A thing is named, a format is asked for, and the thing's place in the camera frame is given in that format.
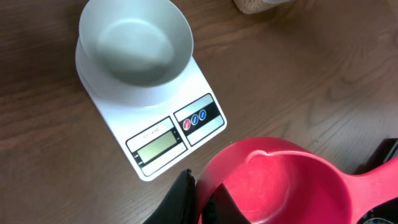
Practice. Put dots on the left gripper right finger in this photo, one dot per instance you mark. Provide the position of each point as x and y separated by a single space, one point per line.
385 213

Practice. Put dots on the clear plastic soybean container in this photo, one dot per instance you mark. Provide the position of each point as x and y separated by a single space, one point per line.
257 6

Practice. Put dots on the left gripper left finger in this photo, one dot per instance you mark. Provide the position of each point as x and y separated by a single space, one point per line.
178 205

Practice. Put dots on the grey round bowl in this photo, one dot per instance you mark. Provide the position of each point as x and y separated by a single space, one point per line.
140 42

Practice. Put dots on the red plastic measuring scoop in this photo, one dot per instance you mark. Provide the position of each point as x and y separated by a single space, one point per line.
272 180

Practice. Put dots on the white digital kitchen scale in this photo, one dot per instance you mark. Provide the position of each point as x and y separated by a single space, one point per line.
156 127

